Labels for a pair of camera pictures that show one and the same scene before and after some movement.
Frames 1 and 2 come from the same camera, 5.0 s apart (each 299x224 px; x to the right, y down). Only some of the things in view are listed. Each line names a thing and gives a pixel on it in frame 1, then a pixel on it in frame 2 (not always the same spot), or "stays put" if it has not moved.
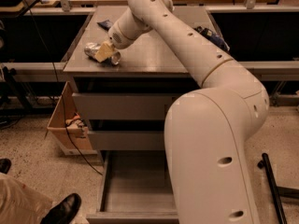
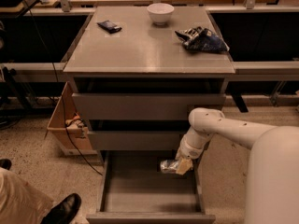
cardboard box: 68,126 stays put
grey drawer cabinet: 124,105 stays put
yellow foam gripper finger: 106,51 to 185,164
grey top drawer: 126,105 stays put
